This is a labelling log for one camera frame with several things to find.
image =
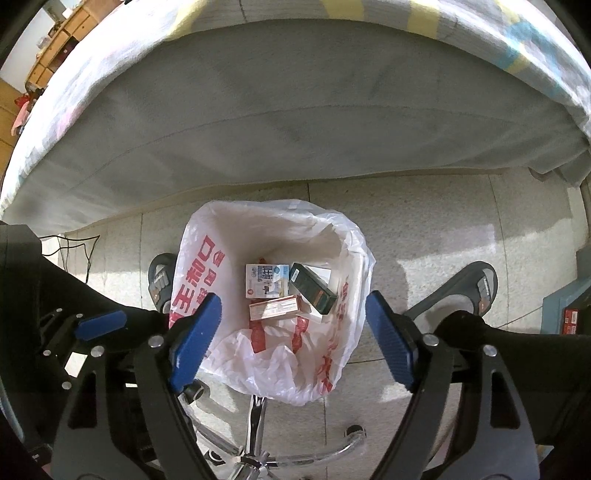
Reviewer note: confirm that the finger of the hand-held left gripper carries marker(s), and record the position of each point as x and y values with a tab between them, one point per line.
101	321

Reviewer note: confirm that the grey box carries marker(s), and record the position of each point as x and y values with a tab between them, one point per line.
568	304

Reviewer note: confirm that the white red-printed plastic bag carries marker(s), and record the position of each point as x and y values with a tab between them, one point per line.
277	364

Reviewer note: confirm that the dark green box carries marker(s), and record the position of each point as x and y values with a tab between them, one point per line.
314	288

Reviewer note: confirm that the white red paper box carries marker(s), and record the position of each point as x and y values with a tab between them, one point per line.
274	307

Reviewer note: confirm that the dark grey slipper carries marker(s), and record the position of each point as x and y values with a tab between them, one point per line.
471	290
160	281

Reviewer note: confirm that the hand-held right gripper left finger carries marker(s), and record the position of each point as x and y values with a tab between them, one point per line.
194	341

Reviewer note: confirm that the person's left leg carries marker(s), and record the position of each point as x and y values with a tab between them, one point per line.
92	290

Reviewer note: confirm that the chrome chair base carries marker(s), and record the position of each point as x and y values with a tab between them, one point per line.
258	443

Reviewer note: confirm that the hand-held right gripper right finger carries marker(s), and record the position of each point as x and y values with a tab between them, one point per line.
392	341

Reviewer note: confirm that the pink cloth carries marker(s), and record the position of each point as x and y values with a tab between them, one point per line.
22	110

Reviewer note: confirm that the blue white milk carton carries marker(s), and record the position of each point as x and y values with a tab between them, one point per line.
268	280

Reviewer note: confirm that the wooden dresser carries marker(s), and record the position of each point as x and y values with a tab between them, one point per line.
64	32

